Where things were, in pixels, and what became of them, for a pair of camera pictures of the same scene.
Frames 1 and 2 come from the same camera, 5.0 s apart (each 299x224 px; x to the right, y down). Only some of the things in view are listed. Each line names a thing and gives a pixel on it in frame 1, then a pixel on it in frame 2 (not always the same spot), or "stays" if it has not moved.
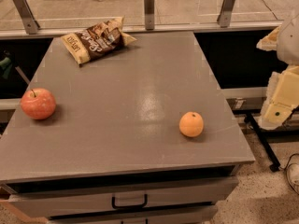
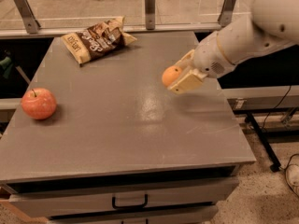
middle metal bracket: x=149 y=9 stays
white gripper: x=290 y=44 → x=209 y=58
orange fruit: x=192 y=124 → x=170 y=74
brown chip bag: x=94 y=40 stays
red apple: x=37 y=104 stays
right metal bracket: x=225 y=14 stays
